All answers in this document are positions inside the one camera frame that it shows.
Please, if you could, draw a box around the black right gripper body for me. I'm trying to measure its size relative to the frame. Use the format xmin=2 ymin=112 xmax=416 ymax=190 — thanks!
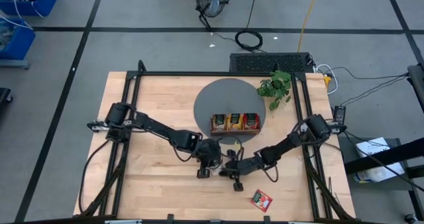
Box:
xmin=220 ymin=149 xmax=266 ymax=192

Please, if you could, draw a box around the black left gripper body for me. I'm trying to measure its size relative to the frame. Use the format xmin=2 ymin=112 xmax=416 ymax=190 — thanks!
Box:
xmin=195 ymin=138 xmax=223 ymax=180

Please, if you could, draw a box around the strawberry tea packet red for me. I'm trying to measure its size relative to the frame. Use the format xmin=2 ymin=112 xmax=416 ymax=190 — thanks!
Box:
xmin=250 ymin=190 xmax=274 ymax=213
xmin=243 ymin=113 xmax=260 ymax=131

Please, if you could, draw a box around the wooden three-compartment tray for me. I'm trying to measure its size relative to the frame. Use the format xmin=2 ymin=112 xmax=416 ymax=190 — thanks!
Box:
xmin=210 ymin=113 xmax=262 ymax=136

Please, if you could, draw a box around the grey round mat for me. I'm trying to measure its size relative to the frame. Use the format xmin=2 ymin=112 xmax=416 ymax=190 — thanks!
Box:
xmin=193 ymin=78 xmax=266 ymax=146

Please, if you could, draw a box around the green potted plant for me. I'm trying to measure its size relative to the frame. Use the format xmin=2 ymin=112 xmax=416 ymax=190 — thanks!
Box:
xmin=256 ymin=70 xmax=293 ymax=113

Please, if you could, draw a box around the grey side table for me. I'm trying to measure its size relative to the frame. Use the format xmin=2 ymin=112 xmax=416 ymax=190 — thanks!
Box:
xmin=337 ymin=137 xmax=424 ymax=192

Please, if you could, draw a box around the black perforated computer case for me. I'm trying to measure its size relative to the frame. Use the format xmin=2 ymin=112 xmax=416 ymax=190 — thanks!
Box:
xmin=229 ymin=52 xmax=315 ymax=74

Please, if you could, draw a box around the small black controller box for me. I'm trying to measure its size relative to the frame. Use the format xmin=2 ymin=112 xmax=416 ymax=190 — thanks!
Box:
xmin=333 ymin=105 xmax=348 ymax=125

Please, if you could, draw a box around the white paper stack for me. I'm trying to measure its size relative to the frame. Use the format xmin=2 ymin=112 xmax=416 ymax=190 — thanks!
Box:
xmin=351 ymin=137 xmax=407 ymax=184

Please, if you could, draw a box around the black metal stand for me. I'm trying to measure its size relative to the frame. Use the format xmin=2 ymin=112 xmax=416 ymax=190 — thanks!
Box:
xmin=343 ymin=138 xmax=424 ymax=224

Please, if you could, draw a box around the black floor fan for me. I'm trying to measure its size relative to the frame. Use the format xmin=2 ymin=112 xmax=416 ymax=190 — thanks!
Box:
xmin=193 ymin=0 xmax=231 ymax=32

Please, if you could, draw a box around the blue plastic bin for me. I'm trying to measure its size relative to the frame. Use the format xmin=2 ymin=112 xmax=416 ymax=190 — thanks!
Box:
xmin=0 ymin=0 xmax=60 ymax=17
xmin=0 ymin=17 xmax=36 ymax=61

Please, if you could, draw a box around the grey dolly platform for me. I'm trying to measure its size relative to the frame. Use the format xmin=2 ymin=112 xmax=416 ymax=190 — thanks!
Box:
xmin=0 ymin=58 xmax=31 ymax=70

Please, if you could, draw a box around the black aluminium table frame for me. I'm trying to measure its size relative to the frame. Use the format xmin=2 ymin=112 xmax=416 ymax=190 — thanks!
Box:
xmin=74 ymin=60 xmax=357 ymax=224

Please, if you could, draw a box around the black coiled cable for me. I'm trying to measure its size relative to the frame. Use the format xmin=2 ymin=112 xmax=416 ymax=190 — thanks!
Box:
xmin=234 ymin=0 xmax=264 ymax=52

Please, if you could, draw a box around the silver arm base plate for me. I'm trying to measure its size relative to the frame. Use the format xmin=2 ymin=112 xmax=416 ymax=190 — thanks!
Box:
xmin=86 ymin=119 xmax=111 ymax=133

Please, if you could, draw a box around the white looped cable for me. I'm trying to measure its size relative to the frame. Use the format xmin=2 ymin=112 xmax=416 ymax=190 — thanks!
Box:
xmin=315 ymin=63 xmax=339 ymax=95

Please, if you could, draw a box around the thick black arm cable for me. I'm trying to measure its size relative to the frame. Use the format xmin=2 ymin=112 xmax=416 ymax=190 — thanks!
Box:
xmin=78 ymin=139 xmax=113 ymax=215

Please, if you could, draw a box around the long yellow cable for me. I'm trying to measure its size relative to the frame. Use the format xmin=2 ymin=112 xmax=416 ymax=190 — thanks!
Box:
xmin=297 ymin=0 xmax=321 ymax=53

